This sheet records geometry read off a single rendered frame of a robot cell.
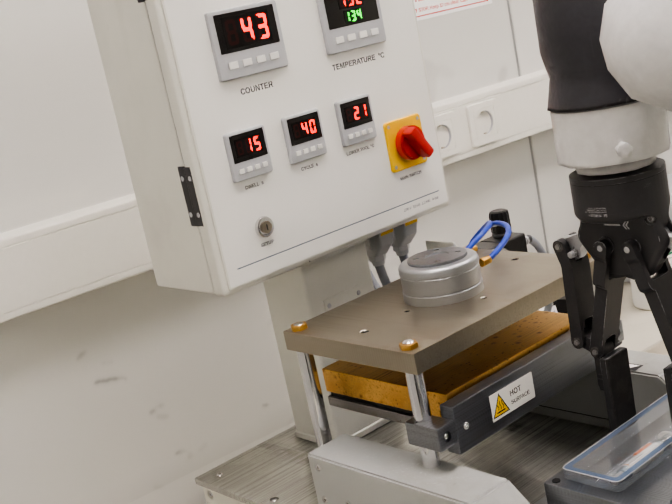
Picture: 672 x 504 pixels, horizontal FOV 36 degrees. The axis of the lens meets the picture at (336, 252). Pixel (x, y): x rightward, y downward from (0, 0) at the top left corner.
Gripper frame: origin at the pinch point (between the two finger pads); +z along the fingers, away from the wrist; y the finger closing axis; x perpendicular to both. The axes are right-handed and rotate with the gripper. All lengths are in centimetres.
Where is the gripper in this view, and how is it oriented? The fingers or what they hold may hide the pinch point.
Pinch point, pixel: (650, 400)
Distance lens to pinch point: 92.3
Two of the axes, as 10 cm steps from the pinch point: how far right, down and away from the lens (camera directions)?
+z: 2.1, 9.5, 2.3
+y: 6.4, 0.5, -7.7
